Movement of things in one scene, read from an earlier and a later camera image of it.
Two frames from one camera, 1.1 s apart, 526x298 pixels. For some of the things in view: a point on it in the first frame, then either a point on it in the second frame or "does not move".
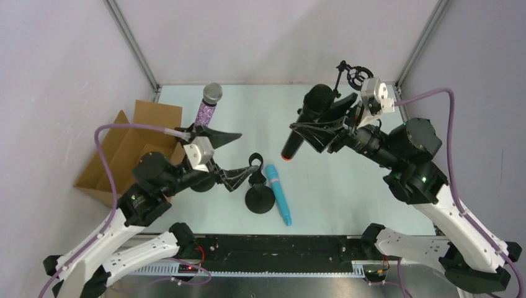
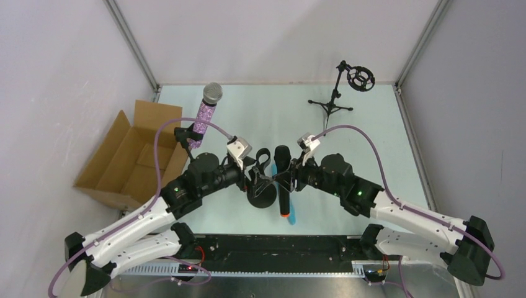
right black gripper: [343, 128] -> [294, 174]
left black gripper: [214, 165] -> [247, 176]
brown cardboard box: [123, 148] does not move
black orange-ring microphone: [317, 100] -> [282, 158]
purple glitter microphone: [212, 93] does not move
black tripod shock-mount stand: [356, 76] does not move
